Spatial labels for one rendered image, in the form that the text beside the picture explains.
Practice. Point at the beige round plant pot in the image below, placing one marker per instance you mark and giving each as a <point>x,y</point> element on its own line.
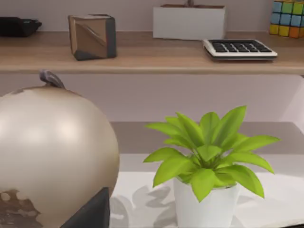
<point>52,147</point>

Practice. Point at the black flat device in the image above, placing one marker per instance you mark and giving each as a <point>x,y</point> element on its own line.
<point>17,26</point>

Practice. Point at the colourful puzzle cube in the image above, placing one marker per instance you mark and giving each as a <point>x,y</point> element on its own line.
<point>287,19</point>

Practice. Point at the white rectangular plant pot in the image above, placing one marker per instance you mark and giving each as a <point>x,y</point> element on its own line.
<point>188,22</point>

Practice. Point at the brown and grey cube pot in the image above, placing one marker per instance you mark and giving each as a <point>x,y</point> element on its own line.
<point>91,36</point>

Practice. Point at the white calculator with black keys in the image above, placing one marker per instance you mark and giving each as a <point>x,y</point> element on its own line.
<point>240,48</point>

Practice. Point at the wooden shelf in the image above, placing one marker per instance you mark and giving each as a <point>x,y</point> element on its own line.
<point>152,64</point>

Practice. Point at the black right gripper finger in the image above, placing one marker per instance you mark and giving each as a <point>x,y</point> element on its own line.
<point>95,211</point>

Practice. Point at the green plant in white pot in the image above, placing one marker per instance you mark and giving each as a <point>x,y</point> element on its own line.
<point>206,166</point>

